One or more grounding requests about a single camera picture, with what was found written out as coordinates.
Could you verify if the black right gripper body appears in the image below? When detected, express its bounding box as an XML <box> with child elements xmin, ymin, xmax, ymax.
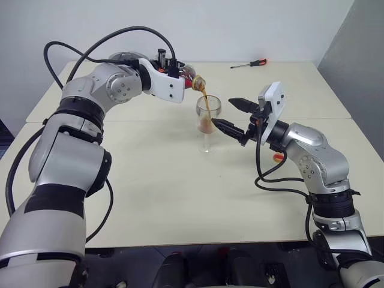
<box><xmin>239</xmin><ymin>103</ymin><xmax>272</xmax><ymax>148</ymax></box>

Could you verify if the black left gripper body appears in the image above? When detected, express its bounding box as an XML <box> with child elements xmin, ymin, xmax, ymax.
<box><xmin>151</xmin><ymin>48</ymin><xmax>187</xmax><ymax>79</ymax></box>

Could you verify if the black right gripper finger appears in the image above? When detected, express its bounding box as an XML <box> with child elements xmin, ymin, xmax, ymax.
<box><xmin>228</xmin><ymin>97</ymin><xmax>260</xmax><ymax>114</ymax></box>
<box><xmin>211</xmin><ymin>118</ymin><xmax>245</xmax><ymax>142</ymax></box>

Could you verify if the clear drinking glass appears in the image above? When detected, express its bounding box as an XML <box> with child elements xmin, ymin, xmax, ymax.
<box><xmin>195</xmin><ymin>94</ymin><xmax>223</xmax><ymax>155</ymax></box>

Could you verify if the clear plastic cola bottle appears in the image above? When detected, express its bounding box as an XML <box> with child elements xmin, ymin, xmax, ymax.
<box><xmin>179</xmin><ymin>63</ymin><xmax>209</xmax><ymax>92</ymax></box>

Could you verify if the dark rounded shape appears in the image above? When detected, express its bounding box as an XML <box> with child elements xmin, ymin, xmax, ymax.
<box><xmin>160</xmin><ymin>253</ymin><xmax>189</xmax><ymax>288</ymax></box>
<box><xmin>224</xmin><ymin>250</ymin><xmax>265</xmax><ymax>288</ymax></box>

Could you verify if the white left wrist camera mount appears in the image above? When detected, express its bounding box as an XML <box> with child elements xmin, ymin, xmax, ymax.
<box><xmin>137</xmin><ymin>58</ymin><xmax>187</xmax><ymax>104</ymax></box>

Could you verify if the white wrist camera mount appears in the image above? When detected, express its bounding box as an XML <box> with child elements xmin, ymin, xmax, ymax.
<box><xmin>137</xmin><ymin>58</ymin><xmax>187</xmax><ymax>104</ymax></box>
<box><xmin>257</xmin><ymin>81</ymin><xmax>287</xmax><ymax>147</ymax></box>

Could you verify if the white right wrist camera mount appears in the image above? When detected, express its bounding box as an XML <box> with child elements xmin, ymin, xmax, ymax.
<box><xmin>257</xmin><ymin>81</ymin><xmax>287</xmax><ymax>147</ymax></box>

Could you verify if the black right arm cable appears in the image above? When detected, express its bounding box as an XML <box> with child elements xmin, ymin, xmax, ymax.
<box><xmin>253</xmin><ymin>116</ymin><xmax>361</xmax><ymax>271</ymax></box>

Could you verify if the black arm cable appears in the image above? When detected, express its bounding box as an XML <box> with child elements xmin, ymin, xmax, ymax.
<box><xmin>5</xmin><ymin>26</ymin><xmax>178</xmax><ymax>244</ymax></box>
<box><xmin>253</xmin><ymin>116</ymin><xmax>361</xmax><ymax>271</ymax></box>

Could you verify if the black orange handled screwdriver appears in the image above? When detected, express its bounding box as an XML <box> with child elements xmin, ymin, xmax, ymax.
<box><xmin>230</xmin><ymin>58</ymin><xmax>268</xmax><ymax>70</ymax></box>

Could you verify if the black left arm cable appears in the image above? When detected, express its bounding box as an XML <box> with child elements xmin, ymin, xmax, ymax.
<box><xmin>5</xmin><ymin>26</ymin><xmax>178</xmax><ymax>244</ymax></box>

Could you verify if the grey partition wall panel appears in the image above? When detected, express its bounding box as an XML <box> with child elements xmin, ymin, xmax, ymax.
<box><xmin>317</xmin><ymin>0</ymin><xmax>384</xmax><ymax>193</ymax></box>

